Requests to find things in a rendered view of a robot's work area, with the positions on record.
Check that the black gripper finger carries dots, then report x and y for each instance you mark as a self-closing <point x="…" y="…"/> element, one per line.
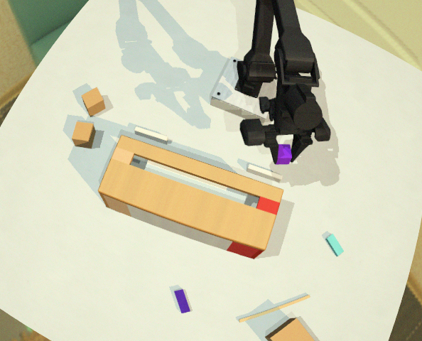
<point x="274" y="150"/>
<point x="298" y="145"/>

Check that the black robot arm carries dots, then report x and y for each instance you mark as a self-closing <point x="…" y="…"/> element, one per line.
<point x="293" y="54"/>

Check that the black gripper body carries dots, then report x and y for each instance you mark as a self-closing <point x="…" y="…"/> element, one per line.
<point x="254" y="134"/>

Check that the turquoise rectangular bar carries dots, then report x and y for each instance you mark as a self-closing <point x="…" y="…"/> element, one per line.
<point x="334" y="245"/>

